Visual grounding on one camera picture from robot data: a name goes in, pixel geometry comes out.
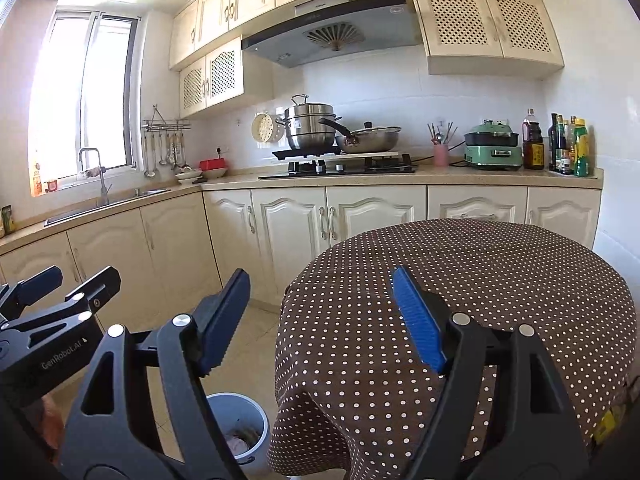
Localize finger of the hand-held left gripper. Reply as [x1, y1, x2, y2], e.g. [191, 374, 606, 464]
[0, 266, 122, 333]
[0, 266, 64, 318]

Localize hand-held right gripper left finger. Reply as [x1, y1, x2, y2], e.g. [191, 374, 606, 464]
[59, 268, 251, 480]

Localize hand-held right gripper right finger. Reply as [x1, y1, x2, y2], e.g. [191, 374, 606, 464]
[391, 266, 591, 480]

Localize blue-grey trash bin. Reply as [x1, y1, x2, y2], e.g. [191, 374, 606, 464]
[205, 392, 271, 476]

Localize pink white plastic bag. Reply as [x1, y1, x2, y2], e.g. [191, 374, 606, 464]
[225, 432, 253, 456]

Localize person's left hand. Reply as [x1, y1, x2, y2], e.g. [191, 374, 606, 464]
[42, 394, 66, 448]

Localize steel sink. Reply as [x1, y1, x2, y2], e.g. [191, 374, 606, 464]
[44, 187, 172, 228]

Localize round polka-dot covered table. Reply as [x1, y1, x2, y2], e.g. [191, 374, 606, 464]
[267, 217, 638, 480]

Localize metal faucet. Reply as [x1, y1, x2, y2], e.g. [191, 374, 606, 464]
[77, 147, 112, 207]

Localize cream lower cabinets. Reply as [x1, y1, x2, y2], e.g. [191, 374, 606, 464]
[0, 185, 602, 361]

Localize row of hanging utensils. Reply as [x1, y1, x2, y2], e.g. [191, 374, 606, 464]
[144, 131, 192, 179]

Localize beige stone countertop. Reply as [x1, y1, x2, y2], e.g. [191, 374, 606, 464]
[0, 162, 604, 256]

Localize black gas stove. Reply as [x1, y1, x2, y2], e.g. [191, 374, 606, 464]
[257, 154, 417, 181]

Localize metal utensil rack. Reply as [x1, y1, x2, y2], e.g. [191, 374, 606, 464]
[142, 105, 192, 133]

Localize steel wok with lid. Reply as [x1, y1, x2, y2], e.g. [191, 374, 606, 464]
[318, 117, 402, 155]

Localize green electric grill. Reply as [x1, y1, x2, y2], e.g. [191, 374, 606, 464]
[463, 120, 521, 171]

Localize sliding window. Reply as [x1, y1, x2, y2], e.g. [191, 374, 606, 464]
[27, 7, 141, 196]

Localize cream colander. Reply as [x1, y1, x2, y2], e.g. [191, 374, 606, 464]
[251, 112, 286, 143]

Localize large dark vinegar bottle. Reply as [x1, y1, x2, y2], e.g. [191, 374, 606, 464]
[522, 108, 545, 170]

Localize steel steamer pot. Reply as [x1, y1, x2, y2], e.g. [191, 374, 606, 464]
[276, 94, 343, 151]

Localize small labelled sauce bottle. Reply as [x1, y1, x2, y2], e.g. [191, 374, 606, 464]
[559, 116, 575, 175]

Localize dark soy sauce bottle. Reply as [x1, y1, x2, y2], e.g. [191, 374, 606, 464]
[549, 112, 562, 171]

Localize small lattice door cabinet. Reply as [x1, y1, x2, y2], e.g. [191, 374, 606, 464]
[179, 35, 246, 120]

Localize green yellow bottle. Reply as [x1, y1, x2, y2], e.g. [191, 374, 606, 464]
[573, 119, 591, 177]

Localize grey range hood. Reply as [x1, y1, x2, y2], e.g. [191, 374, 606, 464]
[241, 0, 422, 69]

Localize wide lattice door cabinet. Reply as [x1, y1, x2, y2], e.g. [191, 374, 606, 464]
[410, 0, 566, 79]

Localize cream upper cabinet row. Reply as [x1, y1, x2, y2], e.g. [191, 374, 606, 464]
[169, 0, 545, 71]

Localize black power cable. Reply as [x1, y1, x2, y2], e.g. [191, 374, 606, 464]
[447, 140, 471, 167]

